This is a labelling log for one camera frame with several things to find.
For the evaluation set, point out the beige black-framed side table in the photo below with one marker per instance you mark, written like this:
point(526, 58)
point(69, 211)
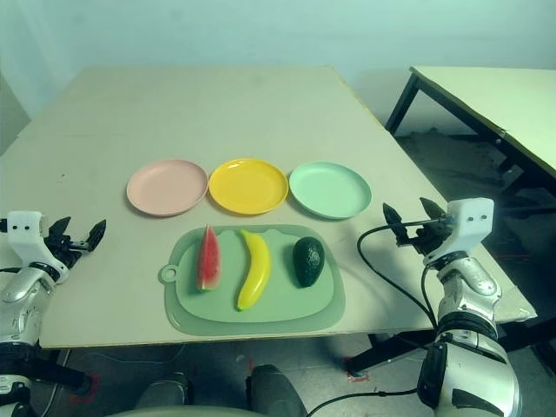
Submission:
point(499, 100)

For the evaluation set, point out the grey robot right leg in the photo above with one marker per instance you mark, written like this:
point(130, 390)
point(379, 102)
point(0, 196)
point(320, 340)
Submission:
point(273, 391)

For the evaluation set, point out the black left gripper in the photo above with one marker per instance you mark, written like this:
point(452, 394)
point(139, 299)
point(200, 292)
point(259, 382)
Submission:
point(61, 253)

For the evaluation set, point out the toy yellow banana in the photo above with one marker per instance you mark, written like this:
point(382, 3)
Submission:
point(256, 269)

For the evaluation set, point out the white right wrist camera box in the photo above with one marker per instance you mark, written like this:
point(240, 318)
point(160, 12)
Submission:
point(469, 226)

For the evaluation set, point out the toy dark green avocado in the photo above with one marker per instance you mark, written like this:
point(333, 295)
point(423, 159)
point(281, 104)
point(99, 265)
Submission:
point(308, 262)

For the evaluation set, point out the yellow plastic plate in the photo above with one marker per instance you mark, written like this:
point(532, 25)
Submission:
point(247, 187)

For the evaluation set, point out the mint green plastic plate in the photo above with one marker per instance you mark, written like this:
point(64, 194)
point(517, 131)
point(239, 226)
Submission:
point(328, 189)

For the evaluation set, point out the green silicone cutting board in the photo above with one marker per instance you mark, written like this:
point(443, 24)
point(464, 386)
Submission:
point(282, 304)

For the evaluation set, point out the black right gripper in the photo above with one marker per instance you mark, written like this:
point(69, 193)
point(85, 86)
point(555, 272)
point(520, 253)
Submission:
point(428, 240)

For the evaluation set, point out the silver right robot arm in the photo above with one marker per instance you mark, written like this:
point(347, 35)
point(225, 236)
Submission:
point(469, 295)

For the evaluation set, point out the grey robot leg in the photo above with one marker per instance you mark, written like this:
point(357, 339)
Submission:
point(163, 391)
point(273, 391)

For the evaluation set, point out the pink plastic plate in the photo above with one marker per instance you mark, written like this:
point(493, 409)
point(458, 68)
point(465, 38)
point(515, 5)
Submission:
point(167, 189)

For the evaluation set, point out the toy watermelon slice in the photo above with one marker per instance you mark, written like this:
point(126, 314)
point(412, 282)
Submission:
point(209, 260)

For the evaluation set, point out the grey robot left leg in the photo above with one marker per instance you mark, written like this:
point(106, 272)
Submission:
point(163, 391)

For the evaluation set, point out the black metal table leg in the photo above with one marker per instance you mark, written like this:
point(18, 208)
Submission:
point(56, 374)
point(382, 352)

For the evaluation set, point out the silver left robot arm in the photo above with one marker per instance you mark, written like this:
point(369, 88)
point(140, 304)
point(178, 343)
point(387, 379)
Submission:
point(19, 291)

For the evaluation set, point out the red floor tape mark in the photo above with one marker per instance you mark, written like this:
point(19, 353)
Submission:
point(87, 393)

